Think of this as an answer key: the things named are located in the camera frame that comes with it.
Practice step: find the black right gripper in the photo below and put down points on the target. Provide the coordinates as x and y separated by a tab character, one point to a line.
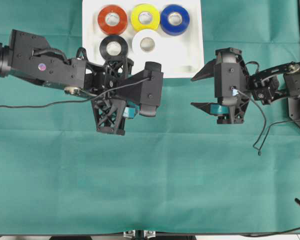
230	114

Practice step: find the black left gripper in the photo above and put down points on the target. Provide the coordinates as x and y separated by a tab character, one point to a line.
109	110

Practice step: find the blue tape roll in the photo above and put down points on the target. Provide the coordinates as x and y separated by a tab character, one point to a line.
174	20

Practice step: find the black tape roll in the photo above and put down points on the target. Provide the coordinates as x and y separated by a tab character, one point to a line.
116	39

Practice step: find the white tape roll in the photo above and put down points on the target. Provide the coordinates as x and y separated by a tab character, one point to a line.
146	45

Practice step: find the red tape roll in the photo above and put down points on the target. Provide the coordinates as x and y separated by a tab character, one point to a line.
112	20

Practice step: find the yellow tape roll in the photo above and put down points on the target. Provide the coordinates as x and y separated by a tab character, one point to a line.
145	16

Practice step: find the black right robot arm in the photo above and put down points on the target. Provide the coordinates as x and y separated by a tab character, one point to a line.
272	84

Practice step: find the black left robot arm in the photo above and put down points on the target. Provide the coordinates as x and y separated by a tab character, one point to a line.
30	58

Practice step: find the white rectangular plastic case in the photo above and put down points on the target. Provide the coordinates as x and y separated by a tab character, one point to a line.
180	56

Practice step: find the metal table clamp brackets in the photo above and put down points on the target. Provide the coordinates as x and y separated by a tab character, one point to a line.
139	234

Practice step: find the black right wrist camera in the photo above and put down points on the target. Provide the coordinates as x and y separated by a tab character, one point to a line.
226	76

